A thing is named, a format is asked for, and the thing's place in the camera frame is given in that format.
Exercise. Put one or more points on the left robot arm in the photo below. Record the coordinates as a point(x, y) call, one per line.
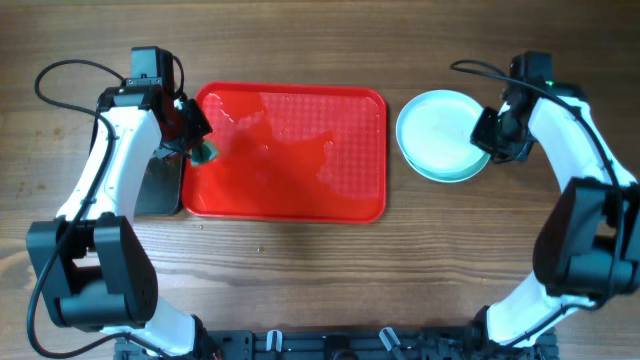
point(92, 272)

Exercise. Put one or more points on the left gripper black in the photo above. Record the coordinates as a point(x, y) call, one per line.
point(198, 125)

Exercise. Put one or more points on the black water tray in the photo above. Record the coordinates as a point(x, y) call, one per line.
point(160, 190)

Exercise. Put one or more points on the red plastic tray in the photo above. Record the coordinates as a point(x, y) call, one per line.
point(313, 153)

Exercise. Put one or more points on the black mounting rail base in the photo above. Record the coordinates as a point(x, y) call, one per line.
point(446, 343)

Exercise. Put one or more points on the green yellow sponge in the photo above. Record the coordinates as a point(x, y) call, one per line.
point(203, 153)

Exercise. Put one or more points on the large white plate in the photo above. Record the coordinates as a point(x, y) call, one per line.
point(455, 176)

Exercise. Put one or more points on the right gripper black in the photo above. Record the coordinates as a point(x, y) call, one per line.
point(480, 136)

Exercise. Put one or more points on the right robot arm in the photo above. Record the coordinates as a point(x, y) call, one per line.
point(587, 252)

